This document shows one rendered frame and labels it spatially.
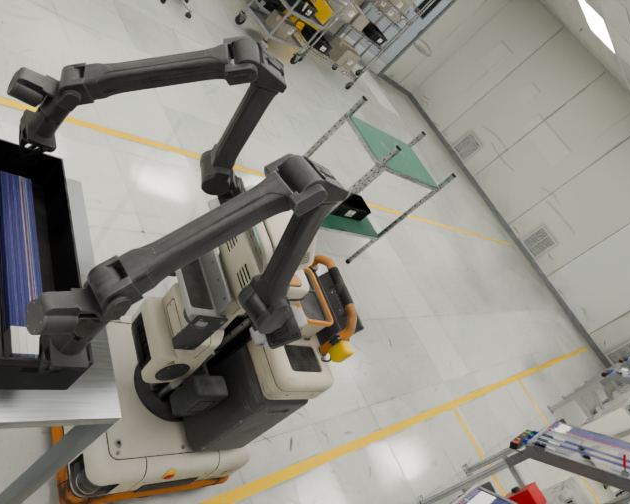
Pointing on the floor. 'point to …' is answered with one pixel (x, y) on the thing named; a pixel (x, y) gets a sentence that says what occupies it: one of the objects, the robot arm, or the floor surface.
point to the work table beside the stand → (13, 402)
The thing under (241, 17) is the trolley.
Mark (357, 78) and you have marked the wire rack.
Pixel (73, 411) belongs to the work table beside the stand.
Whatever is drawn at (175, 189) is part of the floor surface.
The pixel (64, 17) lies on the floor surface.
